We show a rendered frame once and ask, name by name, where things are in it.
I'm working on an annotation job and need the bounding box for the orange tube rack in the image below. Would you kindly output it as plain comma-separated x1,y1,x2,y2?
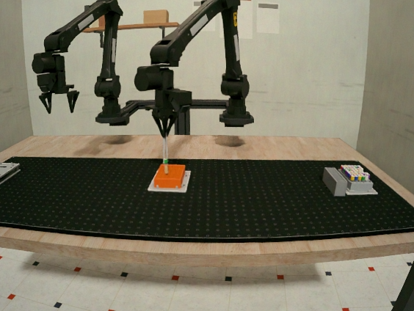
154,164,185,189

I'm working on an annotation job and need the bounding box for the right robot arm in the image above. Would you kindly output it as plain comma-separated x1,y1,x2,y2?
32,0,126,118

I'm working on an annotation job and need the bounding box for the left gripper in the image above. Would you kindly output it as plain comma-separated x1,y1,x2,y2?
145,95,178,138

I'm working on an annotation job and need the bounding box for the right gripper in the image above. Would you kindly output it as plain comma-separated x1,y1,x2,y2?
39,84,79,114

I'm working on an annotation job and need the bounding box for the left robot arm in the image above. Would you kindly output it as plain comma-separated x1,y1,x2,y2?
134,0,251,119

